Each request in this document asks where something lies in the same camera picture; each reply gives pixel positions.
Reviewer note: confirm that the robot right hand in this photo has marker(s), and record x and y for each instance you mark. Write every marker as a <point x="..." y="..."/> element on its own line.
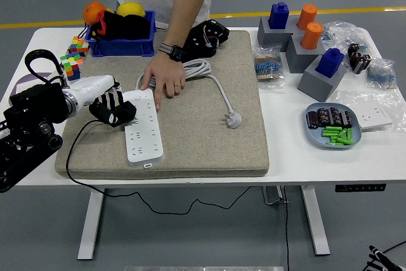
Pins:
<point x="381" y="262"/>

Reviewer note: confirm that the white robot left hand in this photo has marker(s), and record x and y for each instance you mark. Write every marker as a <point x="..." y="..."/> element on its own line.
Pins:
<point x="95" y="85"/>

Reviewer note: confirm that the person's left hand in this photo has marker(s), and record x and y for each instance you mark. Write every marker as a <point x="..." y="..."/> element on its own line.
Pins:
<point x="165" y="75"/>

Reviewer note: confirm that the black plug adapter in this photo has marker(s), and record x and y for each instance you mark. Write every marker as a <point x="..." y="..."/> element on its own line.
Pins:
<point x="128" y="109"/>

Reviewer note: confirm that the white power strip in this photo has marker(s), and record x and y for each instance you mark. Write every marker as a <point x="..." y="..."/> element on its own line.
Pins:
<point x="146" y="144"/>

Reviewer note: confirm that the person's left forearm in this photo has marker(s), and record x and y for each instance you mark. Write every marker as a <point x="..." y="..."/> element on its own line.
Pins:
<point x="185" y="14"/>

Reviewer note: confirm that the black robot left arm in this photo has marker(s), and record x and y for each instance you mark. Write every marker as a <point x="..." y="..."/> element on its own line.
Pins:
<point x="31" y="109"/>

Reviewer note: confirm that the black wrist watch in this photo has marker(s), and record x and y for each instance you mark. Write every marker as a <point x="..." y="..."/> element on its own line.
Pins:
<point x="175" y="52"/>

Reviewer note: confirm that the colourful puzzle cube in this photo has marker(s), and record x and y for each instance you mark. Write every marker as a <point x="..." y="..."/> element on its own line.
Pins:
<point x="72" y="65"/>
<point x="80" y="46"/>

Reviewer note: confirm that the orange fruit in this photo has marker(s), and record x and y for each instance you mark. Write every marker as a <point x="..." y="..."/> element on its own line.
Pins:
<point x="92" y="13"/>

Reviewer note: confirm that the small yellow fruit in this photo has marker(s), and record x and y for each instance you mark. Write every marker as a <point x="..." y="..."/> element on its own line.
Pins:
<point x="110" y="11"/>

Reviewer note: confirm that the black open electronic housing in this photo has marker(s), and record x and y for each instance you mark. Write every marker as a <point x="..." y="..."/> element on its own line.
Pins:
<point x="197" y="43"/>

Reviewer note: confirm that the blue plastic bin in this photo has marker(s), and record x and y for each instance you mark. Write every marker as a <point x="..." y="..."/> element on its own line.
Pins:
<point x="121" y="48"/>

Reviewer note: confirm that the large yellow fruit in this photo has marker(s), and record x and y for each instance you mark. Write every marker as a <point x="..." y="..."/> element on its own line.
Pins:
<point x="130" y="9"/>

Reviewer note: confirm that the purple round disc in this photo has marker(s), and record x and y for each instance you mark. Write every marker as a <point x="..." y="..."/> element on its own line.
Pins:
<point x="31" y="79"/>

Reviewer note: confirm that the grey-brown mat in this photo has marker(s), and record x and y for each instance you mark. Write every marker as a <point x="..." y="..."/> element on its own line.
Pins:
<point x="196" y="144"/>

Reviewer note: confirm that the black table control panel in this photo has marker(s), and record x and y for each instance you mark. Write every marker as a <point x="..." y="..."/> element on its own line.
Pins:
<point x="360" y="188"/>

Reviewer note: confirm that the white table leg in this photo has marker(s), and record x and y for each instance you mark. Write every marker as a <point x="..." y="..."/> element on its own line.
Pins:
<point x="316" y="220"/>
<point x="91" y="226"/>

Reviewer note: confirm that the clear bag of resistors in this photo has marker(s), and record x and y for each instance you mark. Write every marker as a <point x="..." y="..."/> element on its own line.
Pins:
<point x="268" y="67"/>

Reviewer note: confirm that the grey peg block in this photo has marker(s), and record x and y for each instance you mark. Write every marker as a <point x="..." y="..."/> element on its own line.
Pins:
<point x="294" y="27"/>
<point x="300" y="60"/>
<point x="270" y="38"/>
<point x="318" y="87"/>

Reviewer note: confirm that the green battery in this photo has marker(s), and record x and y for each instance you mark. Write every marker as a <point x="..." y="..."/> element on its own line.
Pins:
<point x="337" y="144"/>
<point x="342" y="134"/>
<point x="330" y="133"/>
<point x="332" y="129"/>
<point x="346" y="141"/>
<point x="349" y="135"/>

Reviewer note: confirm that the blue square peg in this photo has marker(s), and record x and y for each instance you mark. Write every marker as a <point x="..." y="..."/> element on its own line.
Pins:
<point x="279" y="16"/>
<point x="330" y="63"/>

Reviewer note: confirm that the blue-grey plate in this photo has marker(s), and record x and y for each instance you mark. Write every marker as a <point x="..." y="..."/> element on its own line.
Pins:
<point x="318" y="140"/>

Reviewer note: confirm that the dark brown capacitor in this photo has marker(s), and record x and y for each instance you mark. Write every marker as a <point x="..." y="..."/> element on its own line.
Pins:
<point x="323" y="116"/>
<point x="347" y="119"/>
<point x="313" y="120"/>
<point x="335" y="116"/>

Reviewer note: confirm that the orange cylinder peg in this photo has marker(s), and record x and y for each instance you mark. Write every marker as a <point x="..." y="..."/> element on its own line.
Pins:
<point x="307" y="16"/>
<point x="312" y="36"/>

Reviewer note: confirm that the clear bag around socket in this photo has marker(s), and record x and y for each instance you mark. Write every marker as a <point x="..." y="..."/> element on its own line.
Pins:
<point x="352" y="100"/>

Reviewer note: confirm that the large clear bag blue resistors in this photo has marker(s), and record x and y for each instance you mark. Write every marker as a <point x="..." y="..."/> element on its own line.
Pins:
<point x="343" y="33"/>

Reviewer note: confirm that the small clear bag blue resistors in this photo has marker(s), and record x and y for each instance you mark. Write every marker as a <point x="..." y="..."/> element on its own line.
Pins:
<point x="381" y="75"/>

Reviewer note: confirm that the bag of black capacitors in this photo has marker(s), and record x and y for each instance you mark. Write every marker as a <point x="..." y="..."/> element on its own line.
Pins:
<point x="359" y="59"/>

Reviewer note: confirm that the metal bracket under table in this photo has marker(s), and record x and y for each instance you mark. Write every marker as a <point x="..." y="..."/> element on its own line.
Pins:
<point x="273" y="195"/>

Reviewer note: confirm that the white wall socket panel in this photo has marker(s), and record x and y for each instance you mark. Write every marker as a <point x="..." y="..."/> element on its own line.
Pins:
<point x="375" y="118"/>

